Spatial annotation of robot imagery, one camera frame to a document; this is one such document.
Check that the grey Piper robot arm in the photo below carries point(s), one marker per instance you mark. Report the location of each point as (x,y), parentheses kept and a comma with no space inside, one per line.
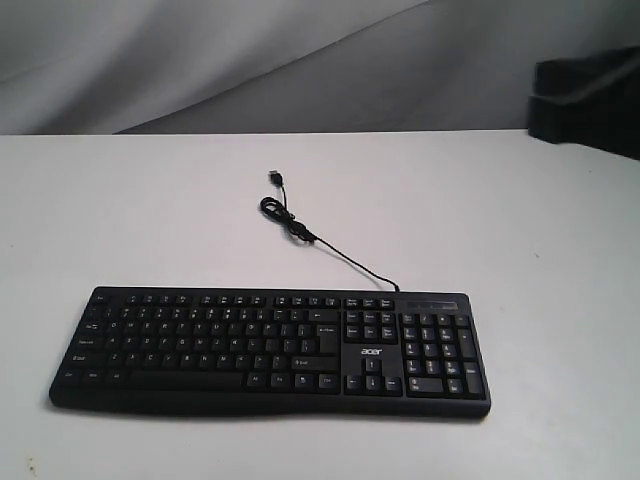
(591,101)

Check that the black Acer keyboard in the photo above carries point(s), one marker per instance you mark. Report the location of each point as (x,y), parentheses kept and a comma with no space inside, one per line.
(245,352)

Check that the grey backdrop cloth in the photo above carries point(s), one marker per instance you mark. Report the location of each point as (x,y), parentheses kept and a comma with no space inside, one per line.
(187,67)

